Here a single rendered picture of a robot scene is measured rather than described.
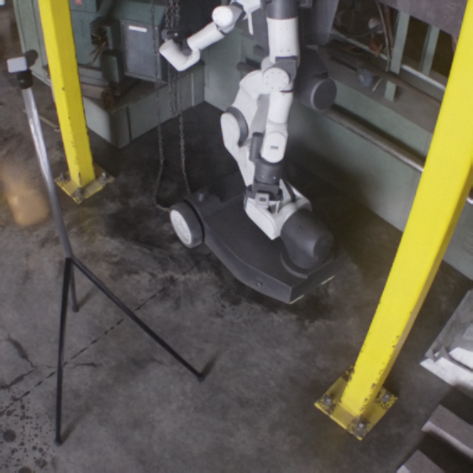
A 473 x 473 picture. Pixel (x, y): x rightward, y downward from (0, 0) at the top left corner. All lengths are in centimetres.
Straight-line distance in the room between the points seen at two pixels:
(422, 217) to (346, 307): 113
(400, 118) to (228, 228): 85
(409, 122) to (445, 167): 119
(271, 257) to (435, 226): 110
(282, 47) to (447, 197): 66
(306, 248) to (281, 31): 89
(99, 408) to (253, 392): 58
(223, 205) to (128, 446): 108
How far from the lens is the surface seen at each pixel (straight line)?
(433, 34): 264
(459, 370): 219
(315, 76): 181
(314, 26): 179
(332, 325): 234
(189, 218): 240
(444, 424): 213
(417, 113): 244
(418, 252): 140
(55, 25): 236
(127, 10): 268
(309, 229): 215
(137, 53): 272
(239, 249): 231
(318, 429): 211
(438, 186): 125
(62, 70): 247
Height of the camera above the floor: 193
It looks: 49 degrees down
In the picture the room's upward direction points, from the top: 2 degrees clockwise
